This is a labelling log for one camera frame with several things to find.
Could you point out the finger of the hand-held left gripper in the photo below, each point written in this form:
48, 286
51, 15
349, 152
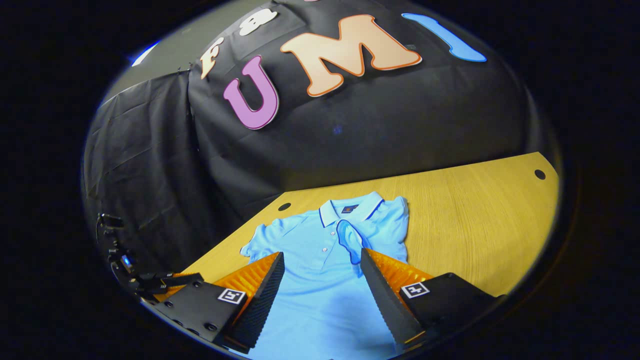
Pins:
175, 279

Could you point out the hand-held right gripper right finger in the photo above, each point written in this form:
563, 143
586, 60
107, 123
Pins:
387, 300

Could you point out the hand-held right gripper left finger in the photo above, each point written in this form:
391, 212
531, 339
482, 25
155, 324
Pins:
260, 300

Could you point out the light blue T-shirt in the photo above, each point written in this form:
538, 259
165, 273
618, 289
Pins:
320, 300

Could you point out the black round table grommet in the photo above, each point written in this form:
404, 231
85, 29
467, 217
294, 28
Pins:
540, 174
284, 206

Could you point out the black backdrop cloth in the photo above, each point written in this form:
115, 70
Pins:
350, 130

